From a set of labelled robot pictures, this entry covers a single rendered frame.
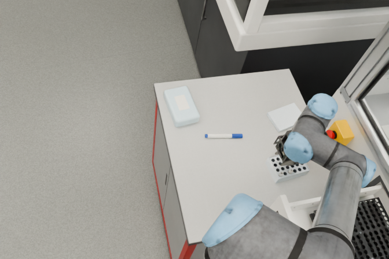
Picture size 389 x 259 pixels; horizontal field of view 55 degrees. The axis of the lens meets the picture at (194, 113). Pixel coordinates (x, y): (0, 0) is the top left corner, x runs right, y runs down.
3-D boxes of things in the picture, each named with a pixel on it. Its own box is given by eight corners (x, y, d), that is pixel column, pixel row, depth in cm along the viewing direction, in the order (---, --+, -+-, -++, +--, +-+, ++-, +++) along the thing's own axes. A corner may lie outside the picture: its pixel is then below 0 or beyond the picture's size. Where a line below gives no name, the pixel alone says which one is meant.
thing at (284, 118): (278, 132, 140) (279, 130, 139) (266, 114, 144) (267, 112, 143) (305, 122, 145) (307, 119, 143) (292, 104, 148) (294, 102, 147)
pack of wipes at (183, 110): (199, 122, 138) (201, 115, 135) (175, 128, 136) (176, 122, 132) (186, 91, 146) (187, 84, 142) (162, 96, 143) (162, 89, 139)
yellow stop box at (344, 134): (332, 148, 130) (342, 139, 124) (324, 131, 134) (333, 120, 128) (345, 147, 131) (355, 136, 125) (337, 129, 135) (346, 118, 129)
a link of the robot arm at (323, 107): (305, 106, 97) (318, 85, 101) (291, 128, 106) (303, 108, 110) (333, 121, 95) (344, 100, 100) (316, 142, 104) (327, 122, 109)
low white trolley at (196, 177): (171, 284, 177) (189, 243, 114) (149, 166, 209) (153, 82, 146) (283, 258, 190) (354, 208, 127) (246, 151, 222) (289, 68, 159)
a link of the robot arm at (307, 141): (327, 162, 90) (342, 131, 96) (285, 139, 93) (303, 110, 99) (315, 176, 97) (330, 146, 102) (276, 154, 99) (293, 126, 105)
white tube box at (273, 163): (275, 183, 129) (278, 179, 126) (264, 162, 133) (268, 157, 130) (305, 174, 132) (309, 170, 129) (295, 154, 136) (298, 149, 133)
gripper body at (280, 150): (272, 144, 122) (283, 124, 112) (294, 138, 124) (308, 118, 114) (282, 164, 118) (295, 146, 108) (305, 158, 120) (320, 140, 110)
